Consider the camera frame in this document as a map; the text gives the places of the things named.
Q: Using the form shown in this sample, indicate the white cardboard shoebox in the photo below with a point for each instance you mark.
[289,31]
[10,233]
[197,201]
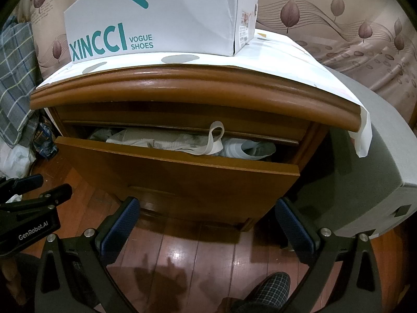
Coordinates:
[163,16]

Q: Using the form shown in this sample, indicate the grey knit garment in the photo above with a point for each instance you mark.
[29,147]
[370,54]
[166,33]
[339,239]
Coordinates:
[99,133]

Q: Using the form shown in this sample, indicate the dark crumpled fabric piece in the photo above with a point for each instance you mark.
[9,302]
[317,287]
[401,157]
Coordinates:
[45,140]

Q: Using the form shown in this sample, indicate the pale blue garment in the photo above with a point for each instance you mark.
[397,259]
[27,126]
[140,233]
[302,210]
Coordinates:
[239,150]

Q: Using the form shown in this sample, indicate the plaid slipper foot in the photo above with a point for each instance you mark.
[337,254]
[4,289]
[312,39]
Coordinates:
[270,288]

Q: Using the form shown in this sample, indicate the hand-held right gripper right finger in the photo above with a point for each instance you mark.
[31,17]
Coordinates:
[293,231]

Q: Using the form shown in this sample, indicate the brown wooden nightstand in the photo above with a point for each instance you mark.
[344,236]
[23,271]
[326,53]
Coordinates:
[195,88]

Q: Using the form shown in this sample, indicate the white dotted table cover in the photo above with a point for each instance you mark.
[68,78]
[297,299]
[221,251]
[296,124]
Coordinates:
[286,62]

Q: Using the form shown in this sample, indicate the wooden drawer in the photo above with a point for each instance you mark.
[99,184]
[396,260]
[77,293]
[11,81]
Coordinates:
[163,176]

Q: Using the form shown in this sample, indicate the grey plaid cloth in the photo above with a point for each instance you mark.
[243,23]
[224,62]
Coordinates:
[13,71]

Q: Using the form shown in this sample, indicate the leaf print bed sheet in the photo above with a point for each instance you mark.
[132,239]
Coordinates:
[342,39]

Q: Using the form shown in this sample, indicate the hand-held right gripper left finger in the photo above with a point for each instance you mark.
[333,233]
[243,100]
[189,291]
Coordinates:
[121,225]

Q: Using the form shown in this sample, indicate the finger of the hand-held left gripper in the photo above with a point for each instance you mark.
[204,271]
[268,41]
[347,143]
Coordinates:
[26,184]
[49,197]

